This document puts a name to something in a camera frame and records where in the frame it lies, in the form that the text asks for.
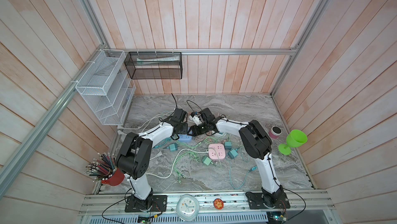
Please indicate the pink power strip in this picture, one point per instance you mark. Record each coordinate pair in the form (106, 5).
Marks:
(216, 152)

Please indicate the blue power strip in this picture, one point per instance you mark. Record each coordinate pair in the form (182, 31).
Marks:
(184, 138)

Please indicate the green USB charger plug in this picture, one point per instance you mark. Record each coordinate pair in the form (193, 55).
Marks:
(207, 161)

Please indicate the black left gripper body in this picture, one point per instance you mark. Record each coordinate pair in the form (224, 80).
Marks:
(183, 129)

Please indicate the red round sticker badge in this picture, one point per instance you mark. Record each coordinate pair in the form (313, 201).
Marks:
(218, 204)

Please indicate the teal USB charger plug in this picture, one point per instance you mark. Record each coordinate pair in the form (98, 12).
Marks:
(228, 145)

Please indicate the red pen holder with pens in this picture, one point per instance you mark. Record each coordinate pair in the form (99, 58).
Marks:
(104, 170)

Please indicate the white wire mesh shelf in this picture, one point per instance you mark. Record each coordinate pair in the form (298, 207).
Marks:
(106, 88)

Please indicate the white alarm clock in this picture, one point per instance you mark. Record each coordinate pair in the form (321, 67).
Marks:
(187, 208)

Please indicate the pink cylinder speaker black top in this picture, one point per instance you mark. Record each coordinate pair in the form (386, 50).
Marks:
(275, 132)

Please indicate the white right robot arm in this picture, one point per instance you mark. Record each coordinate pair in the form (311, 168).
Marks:
(257, 144)

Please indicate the green plastic goblet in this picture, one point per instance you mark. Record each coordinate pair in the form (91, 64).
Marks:
(295, 139)

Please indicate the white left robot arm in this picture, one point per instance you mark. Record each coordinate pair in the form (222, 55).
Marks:
(135, 153)

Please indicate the black mesh basket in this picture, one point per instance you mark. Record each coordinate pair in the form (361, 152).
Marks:
(154, 65)

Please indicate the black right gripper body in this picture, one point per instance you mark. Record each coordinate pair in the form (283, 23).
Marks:
(200, 129)

